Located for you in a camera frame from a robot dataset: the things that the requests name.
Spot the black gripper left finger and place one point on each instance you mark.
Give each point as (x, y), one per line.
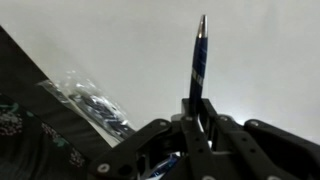
(196, 150)

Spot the black bench seat cushion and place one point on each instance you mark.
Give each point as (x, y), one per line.
(43, 103)

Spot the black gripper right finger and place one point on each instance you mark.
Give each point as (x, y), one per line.
(253, 150)

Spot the dark blue pen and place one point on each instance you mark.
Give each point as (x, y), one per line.
(199, 60)

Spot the dark floral back cushion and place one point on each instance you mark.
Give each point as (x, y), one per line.
(30, 146)

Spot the clear bag with dark items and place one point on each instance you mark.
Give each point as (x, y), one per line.
(100, 106)

